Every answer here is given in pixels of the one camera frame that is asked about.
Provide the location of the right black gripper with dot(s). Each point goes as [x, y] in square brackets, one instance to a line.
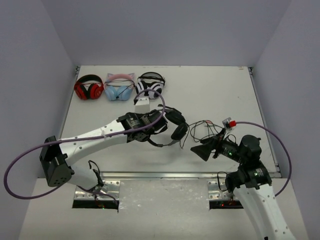
[204, 151]

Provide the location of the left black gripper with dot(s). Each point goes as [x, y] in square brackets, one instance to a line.
[161, 121]

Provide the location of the black headset with cable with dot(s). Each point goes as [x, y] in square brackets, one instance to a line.
[174, 116]

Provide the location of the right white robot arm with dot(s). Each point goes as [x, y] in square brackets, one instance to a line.
[251, 184]

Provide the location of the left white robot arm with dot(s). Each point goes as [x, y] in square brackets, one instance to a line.
[58, 157]

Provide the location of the white black striped headphones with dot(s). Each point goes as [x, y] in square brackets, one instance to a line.
[150, 81]

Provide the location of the blue pink cat-ear headphones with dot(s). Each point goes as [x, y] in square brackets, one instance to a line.
[119, 86]

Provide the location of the red black headphones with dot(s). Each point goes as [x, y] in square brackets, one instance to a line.
[89, 87]

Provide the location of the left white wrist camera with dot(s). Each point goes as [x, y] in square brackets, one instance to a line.
[142, 105]

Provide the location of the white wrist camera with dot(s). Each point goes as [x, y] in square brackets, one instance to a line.
[142, 105]
[229, 124]

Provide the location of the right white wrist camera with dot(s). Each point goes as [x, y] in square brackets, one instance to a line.
[229, 124]

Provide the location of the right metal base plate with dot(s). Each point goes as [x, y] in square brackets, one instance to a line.
[217, 190]

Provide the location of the metal base plate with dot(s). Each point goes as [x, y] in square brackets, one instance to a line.
[217, 190]
[110, 189]

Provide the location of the metal table edge rail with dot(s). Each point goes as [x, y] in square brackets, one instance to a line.
[161, 175]

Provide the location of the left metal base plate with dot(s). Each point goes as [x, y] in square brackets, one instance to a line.
[110, 189]

